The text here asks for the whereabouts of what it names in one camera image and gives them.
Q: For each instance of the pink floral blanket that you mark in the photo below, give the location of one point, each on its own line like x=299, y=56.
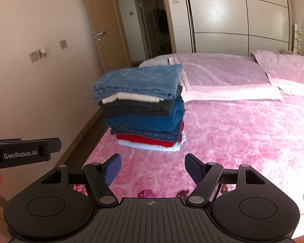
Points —
x=243, y=136

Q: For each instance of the white tiered vanity shelf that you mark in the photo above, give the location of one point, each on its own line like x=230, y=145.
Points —
x=297, y=40

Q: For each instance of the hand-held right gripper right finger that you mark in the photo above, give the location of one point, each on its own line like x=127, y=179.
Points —
x=193, y=168

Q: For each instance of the square beige wall switch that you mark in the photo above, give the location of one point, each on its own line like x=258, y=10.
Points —
x=62, y=44

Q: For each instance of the beige wall socket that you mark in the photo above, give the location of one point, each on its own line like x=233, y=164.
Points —
x=34, y=57

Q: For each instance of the pink pillow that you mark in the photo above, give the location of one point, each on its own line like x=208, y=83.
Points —
x=217, y=73
x=288, y=65

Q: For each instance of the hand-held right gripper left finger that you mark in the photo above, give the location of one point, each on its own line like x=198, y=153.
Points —
x=113, y=168

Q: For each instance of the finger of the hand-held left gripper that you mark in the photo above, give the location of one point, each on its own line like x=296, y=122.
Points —
x=52, y=148

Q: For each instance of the blue jeans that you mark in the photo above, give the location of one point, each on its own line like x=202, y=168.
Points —
x=141, y=81

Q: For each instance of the white plug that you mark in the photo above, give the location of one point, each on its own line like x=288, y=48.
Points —
x=43, y=52

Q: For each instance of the wooden door frame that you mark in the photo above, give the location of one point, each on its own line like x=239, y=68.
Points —
x=167, y=17

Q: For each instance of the wooden door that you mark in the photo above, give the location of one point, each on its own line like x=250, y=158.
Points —
x=103, y=17

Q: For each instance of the striped frilled pillow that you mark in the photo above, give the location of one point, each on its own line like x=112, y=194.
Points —
x=154, y=60

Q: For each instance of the cream wardrobe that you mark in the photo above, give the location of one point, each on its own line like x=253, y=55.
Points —
x=230, y=17

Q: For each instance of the stack of folded clothes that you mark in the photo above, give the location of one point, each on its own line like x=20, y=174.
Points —
x=141, y=121

